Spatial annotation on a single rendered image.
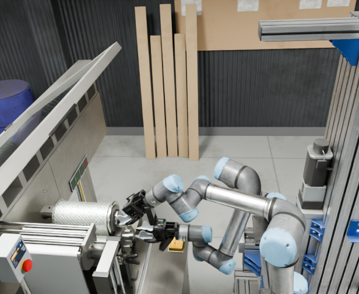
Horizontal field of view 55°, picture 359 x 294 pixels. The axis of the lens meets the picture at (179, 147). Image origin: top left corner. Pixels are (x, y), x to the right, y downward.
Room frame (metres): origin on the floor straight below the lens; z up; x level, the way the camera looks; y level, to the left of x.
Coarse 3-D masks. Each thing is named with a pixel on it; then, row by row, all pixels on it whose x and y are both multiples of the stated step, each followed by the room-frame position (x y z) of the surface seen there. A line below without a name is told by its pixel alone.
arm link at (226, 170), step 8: (224, 160) 1.30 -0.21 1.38; (232, 160) 1.30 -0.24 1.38; (216, 168) 1.28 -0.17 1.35; (224, 168) 1.26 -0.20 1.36; (232, 168) 1.25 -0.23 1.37; (240, 168) 1.24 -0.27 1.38; (216, 176) 1.27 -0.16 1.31; (224, 176) 1.24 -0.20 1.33; (232, 176) 1.22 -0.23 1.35; (232, 184) 1.21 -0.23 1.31; (264, 192) 1.44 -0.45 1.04
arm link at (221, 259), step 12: (240, 180) 1.19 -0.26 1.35; (252, 180) 1.17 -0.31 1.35; (252, 192) 1.14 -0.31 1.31; (240, 216) 1.10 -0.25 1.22; (228, 228) 1.09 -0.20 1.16; (240, 228) 1.07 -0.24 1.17; (228, 240) 1.05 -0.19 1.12; (216, 252) 1.05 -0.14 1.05; (228, 252) 1.02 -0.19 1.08; (216, 264) 1.00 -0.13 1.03; (228, 264) 0.98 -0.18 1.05
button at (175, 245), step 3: (174, 240) 1.25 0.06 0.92; (177, 240) 1.24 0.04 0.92; (171, 243) 1.23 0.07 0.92; (174, 243) 1.23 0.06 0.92; (177, 243) 1.23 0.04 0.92; (180, 243) 1.22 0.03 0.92; (183, 243) 1.24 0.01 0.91; (171, 246) 1.21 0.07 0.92; (174, 246) 1.21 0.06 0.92; (177, 246) 1.21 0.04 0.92; (180, 246) 1.20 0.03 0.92; (171, 249) 1.20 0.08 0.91; (174, 249) 1.20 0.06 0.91; (177, 249) 1.19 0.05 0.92; (180, 249) 1.19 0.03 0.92
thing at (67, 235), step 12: (0, 228) 0.88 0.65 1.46; (24, 228) 0.89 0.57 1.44; (36, 228) 0.89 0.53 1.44; (48, 228) 0.89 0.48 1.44; (60, 228) 0.88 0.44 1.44; (72, 228) 0.87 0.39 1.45; (84, 228) 0.86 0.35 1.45; (24, 240) 0.82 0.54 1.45; (36, 240) 0.82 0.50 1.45; (48, 240) 0.81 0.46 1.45; (60, 240) 0.81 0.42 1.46; (72, 240) 0.80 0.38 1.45; (84, 240) 0.80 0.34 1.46
